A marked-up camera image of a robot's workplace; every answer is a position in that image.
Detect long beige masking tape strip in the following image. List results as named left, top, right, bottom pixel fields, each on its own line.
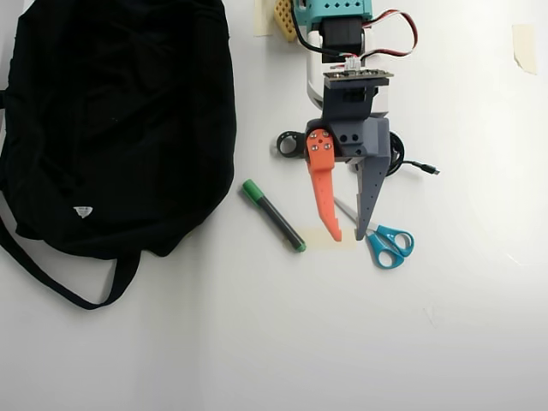
left=294, top=226, right=359, bottom=252

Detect camera circuit board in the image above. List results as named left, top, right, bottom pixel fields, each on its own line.
left=323, top=67, right=395, bottom=82

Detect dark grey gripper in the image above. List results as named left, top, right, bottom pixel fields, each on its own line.
left=304, top=80, right=391, bottom=243

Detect black plastic ring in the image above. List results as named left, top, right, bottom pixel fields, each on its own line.
left=276, top=129, right=309, bottom=160

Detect green black marker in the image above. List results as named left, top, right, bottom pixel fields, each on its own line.
left=241, top=179, right=307, bottom=253

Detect yellow perforated base block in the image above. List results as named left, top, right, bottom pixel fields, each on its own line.
left=273, top=0, right=299, bottom=44

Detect thin black camera cable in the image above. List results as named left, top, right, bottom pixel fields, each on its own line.
left=294, top=25, right=329, bottom=56

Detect blue handled scissors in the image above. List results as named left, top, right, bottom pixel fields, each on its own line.
left=333, top=196, right=415, bottom=270

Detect torn beige masking tape piece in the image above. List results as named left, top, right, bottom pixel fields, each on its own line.
left=512, top=24, right=539, bottom=76

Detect red white black servo wire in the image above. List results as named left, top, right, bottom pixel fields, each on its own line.
left=329, top=10, right=420, bottom=72

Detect black fabric bag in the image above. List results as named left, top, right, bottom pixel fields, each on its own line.
left=0, top=0, right=239, bottom=312

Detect narrow beige masking tape strip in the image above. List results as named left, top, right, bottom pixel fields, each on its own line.
left=254, top=0, right=275, bottom=38

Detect black coiled USB cable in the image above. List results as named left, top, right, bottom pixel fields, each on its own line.
left=384, top=131, right=441, bottom=179

